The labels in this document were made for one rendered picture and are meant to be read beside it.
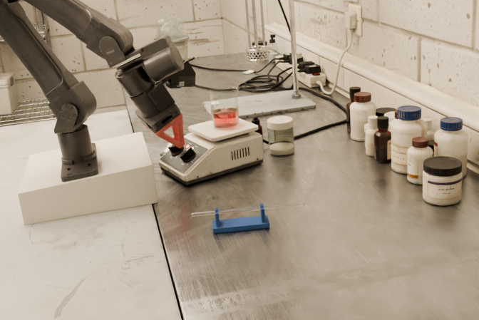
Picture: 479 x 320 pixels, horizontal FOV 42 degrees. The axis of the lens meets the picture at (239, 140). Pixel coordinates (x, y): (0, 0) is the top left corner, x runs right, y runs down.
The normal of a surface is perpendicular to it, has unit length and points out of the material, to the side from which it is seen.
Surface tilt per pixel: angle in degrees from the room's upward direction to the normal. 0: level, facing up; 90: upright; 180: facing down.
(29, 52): 88
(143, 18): 90
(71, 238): 0
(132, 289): 0
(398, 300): 0
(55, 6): 87
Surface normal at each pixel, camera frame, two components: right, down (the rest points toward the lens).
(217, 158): 0.53, 0.23
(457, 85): -0.97, 0.15
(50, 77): -0.15, 0.17
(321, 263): -0.08, -0.94
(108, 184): 0.23, 0.29
